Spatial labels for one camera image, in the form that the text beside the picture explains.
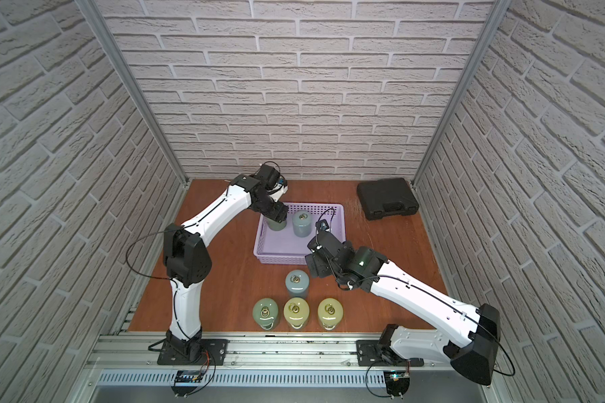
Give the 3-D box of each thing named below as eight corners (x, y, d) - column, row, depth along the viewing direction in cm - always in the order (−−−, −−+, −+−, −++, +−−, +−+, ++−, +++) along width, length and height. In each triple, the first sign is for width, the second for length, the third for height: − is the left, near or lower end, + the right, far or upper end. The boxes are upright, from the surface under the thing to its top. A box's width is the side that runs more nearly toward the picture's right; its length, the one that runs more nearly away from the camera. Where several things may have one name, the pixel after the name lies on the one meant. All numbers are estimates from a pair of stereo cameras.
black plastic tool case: (366, 219, 105) (368, 213, 102) (355, 187, 117) (357, 181, 114) (417, 214, 108) (421, 207, 104) (401, 183, 120) (404, 176, 116)
